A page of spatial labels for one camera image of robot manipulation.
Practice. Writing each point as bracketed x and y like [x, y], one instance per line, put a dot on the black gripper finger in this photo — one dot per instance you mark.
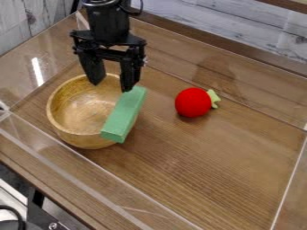
[91, 62]
[130, 75]

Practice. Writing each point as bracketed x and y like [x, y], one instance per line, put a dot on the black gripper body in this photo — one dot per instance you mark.
[92, 51]

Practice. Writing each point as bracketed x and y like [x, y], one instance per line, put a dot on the green foam stick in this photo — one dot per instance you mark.
[122, 119]

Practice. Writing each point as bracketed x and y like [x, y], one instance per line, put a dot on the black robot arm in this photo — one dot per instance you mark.
[108, 41]

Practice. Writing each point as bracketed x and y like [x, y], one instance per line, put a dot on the brown wooden bowl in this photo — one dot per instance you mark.
[78, 109]

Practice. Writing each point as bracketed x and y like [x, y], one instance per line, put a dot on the red toy tomato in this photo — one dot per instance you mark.
[194, 102]

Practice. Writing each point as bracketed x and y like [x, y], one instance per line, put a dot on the clear acrylic corner bracket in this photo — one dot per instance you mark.
[82, 22]

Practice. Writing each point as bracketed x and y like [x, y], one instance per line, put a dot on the clear acrylic tray wall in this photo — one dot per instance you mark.
[226, 171]

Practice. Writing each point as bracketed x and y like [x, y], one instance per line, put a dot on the black table leg bracket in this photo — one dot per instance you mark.
[38, 216]

